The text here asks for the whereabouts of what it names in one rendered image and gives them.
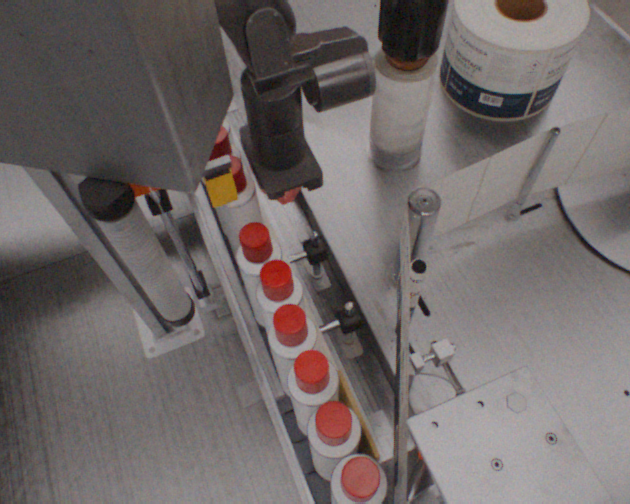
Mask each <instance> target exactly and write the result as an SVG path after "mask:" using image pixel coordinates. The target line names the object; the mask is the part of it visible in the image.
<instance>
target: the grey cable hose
mask: <svg viewBox="0 0 630 504"><path fill-rule="evenodd" d="M78 189H79V193H80V197H81V201H82V205H83V206H84V208H85V209H86V210H87V213H88V214H89V215H90V216H91V217H92V218H93V219H95V220H96V222H97V223H98V224H99V226H100V227H101V229H102V230H103V232H104V233H105V234H106V236H107V237H108V239H109V240H110V241H111V243H112V244H113V246H114V247H115V249H116V250H117V252H118V253H119V255H120V256H121V257H122V259H123V260H124V262H125V263H126V265H127V266H128V268H129V269H130V270H131V272H132V273H133V275H134V276H135V278H136V279H137V281H138V282H139V284H140V285H141V286H142V288H143V289H144V291H145V292H146V294H147V295H148V296H149V298H150V300H151V301H152V302H153V304H154V305H155V307H156V308H157V309H158V314H159V315H160V317H161V318H162V319H163V321H164V322H165V324H168V325H170V326H173V327H182V326H184V325H186V324H188V323H189V322H190V321H191V320H192V319H193V317H194V314H195V303H194V301H193V299H192V298H191V296H190V295H189V294H188V293H187V292H186V290H185V288H184V287H183V285H182V283H181V281H180V279H179V277H178V276H177V274H176V272H175V270H174V268H173V266H172V264H171V263H170V261H169V259H168V257H167V255H166V253H165V252H164V250H163V248H162V246H161V244H160V242H159V241H158V239H157V237H156V235H155V233H154V231H153V229H152V228H151V226H150V224H149V222H148V221H147V219H146V217H145V215H144V213H143V211H142V210H141V208H140V206H139V204H138V202H137V200H136V198H135V192H134V190H133V188H132V187H131V186H130V185H128V184H127V183H123V182H116V181H110V180H104V179H98V178H91V177H86V178H85V179H84V180H83V181H82V182H80V183H79V184H78Z"/></svg>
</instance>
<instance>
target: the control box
mask: <svg viewBox="0 0 630 504"><path fill-rule="evenodd" d="M233 96H234V91H233V86H232V81H231V77H230V72H229V68H228V63H227V58H226V54H225V49H224V44H223V40H222V35H221V31H220V26H219V21H218V17H217V12H216V7H215V3H214V0H0V163H4V164H10V165H16V166H23V167H29V168H35V169H41V170H48V171H54V172H60V173H66V174H73V175H79V176H85V177H91V178H98V179H104V180H110V181H116V182H123V183H129V184H135V185H141V186H148V187H154V188H160V189H166V190H173V191H179V192H185V193H195V192H196V190H197V189H198V186H199V184H200V181H201V178H202V176H203V173H204V171H205V168H206V166H207V163H208V160H209V158H210V155H211V153H212V150H213V148H214V145H215V143H216V140H217V137H218V135H219V132H220V130H221V127H222V125H223V122H224V120H225V117H226V114H227V112H228V109H229V107H230V104H231V102H232V99H233Z"/></svg>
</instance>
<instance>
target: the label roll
mask: <svg viewBox="0 0 630 504"><path fill-rule="evenodd" d="M589 16H590V11H589V6H588V3H587V0H454V4H453V9H452V14H451V18H450V23H449V28H448V33H447V38H446V42H445V47H444V52H443V57H442V62H441V67H440V71H439V79H440V84H441V87H442V89H443V91H444V93H445V94H446V96H447V97H448V98H449V99H450V100H451V101H452V102H453V103H454V104H455V105H456V106H458V107H459V108H461V109H462V110H464V111H466V112H468V113H470V114H472V115H474V116H477V117H480V118H484V119H488V120H494V121H515V120H521V119H525V118H529V117H531V116H534V115H536V114H538V113H539V112H541V111H542V110H544V109H545V108H546V107H547V106H548V105H549V104H550V102H551V101H552V99H553V97H554V95H555V93H556V91H557V89H558V87H559V84H560V82H561V80H562V78H563V76H564V74H565V71H566V69H567V67H568V65H569V63H570V61H571V58H572V56H573V54H574V52H575V50H576V48H577V45H578V43H579V41H580V39H581V37H582V35H583V32H584V30H585V28H586V26H587V24H588V21H589Z"/></svg>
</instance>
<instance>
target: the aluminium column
mask: <svg viewBox="0 0 630 504"><path fill-rule="evenodd" d="M22 168H23V169H24V170H25V171H26V173H27V174H28V175H29V176H30V178H31V179H32V180H33V182H34V183H35V184H36V185H37V187H38V188H39V189H40V190H41V192H42V193H43V194H44V196H45V197H46V198H47V199H48V201H49V202H50V203H51V204H52V206H53V207H54V208H55V210H56V211H57V212H58V213H59V215H60V216H61V217H62V218H63V220H64V221H65V222H66V224H67V225H68V226H69V227H70V229H71V230H72V231H73V232H74V234H75V235H76V236H77V238H78V239H79V240H80V241H81V243H82V244H83V245H84V246H85V248H86V249H87V250H88V252H89V253H90V254H91V255H92V257H93V258H94V259H95V260H96V262H97V263H98V264H99V266H100V267H101V268H102V269H103V271H104V272H105V273H106V275H107V276H108V277H109V278H110V280H111V281H112V282H113V283H114V285H115V286H116V287H117V289H118V290H119V291H120V292H121V294H122V295H123V296H124V297H125V299H126V300H127V301H128V303H129V304H130V305H131V306H132V308H133V309H134V310H135V311H136V313H137V314H138V315H139V317H140V318H141V319H142V320H143V322H144V323H145V324H146V325H147V327H148V328H149V329H150V331H151V332H152V333H153V334H154V336H155V337H156V338H157V339H158V340H159V339H162V338H164V337H167V336H170V335H172V334H175V333H177V332H180V331H182V330H185V329H187V326H186V325H184V326H182V327H173V326H170V325H168V324H165V322H164V321H163V319H162V318H161V317H160V315H159V314H158V309H157V308H156V307H155V305H154V304H153V302H152V301H151V300H150V298H149V296H148V295H147V294H146V292H145V291H144V289H143V288H142V286H141V285H140V284H139V282H138V281H137V279H136V278H135V276H134V275H133V273H132V272H131V270H130V269H129V268H128V266H127V265H126V263H125V262H124V260H123V259H122V257H121V256H120V255H119V253H118V252H117V250H116V249H115V247H114V246H113V244H112V243H111V241H110V240H109V239H108V237H107V236H106V234H105V233H104V232H103V230H102V229H101V227H100V226H99V224H98V223H97V222H96V220H95V219H93V218H92V217H91V216H90V215H89V214H88V213H87V210H86V209H85V208H84V206H83V205H82V201H81V197H80V193H79V189H78V184H79V183H80V182H82V181H83V180H84V179H85V178H86V177H85V176H79V175H73V174H66V173H60V172H54V171H48V170H41V169H35V168H29V167H23V166H22Z"/></svg>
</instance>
